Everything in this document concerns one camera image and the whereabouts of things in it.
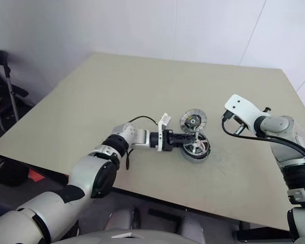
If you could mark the round grey motor housing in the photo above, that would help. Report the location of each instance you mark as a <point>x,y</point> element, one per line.
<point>198,158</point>

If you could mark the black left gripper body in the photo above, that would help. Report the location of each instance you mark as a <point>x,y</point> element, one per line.
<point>172,141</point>

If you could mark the black table frame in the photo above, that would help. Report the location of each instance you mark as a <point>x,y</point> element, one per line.
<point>167,203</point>

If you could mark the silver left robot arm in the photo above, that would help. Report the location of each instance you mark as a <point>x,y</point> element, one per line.
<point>91,172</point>

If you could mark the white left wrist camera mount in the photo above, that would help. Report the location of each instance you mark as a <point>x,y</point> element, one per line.
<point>161,127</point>

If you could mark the metal crutch pole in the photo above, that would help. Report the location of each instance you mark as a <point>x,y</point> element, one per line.
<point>11,96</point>

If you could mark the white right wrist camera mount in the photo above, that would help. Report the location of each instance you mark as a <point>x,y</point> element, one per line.
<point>244,109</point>

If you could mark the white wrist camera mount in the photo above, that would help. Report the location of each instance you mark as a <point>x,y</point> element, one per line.
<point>244,109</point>
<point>161,127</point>

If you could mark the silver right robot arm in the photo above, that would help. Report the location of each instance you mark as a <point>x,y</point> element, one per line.
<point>289,142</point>

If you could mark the grey robot torso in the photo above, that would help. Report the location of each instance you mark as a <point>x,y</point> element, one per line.
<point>147,235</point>

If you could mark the orange object on floor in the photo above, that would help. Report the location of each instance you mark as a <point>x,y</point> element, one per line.
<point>36,176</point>

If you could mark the silver spoked rotor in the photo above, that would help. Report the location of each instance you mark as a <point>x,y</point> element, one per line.
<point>199,145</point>

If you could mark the round motor lid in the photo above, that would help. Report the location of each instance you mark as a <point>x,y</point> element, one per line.
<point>193,119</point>

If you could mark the black bag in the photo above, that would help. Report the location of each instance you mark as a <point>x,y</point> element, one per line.
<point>5,172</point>

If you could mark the grey rounded robot leg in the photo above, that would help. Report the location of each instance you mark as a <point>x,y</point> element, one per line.
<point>193,227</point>
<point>122,218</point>

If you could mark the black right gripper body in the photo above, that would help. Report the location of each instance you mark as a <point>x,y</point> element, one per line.
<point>239,125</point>

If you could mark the black folded equipment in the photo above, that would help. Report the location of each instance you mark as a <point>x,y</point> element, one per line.
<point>0,76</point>

